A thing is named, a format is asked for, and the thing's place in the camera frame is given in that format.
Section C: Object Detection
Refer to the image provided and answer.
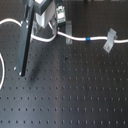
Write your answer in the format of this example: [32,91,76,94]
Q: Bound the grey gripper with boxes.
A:
[16,0,55,76]

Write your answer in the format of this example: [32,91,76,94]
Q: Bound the white cable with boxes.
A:
[0,18,128,90]

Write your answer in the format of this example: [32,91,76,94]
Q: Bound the green circuit board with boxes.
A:
[56,6,66,24]

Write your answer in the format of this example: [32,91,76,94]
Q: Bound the grey cable clip middle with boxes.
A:
[65,21,72,45]

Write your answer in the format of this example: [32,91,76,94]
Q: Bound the grey cable clip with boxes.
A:
[103,29,117,53]
[65,21,72,45]

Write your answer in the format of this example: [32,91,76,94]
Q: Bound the grey cable clip right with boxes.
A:
[103,29,117,53]

